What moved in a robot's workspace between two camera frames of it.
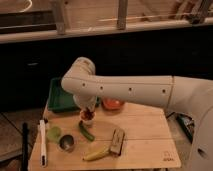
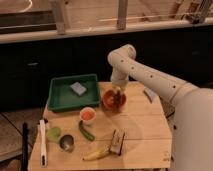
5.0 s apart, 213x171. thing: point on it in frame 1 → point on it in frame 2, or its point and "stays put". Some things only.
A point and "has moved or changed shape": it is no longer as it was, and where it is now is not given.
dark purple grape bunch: x=86 y=114 has moved or changed shape
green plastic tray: x=60 y=100 stays put
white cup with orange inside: x=88 y=117 stays put
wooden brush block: x=118 y=141 stays put
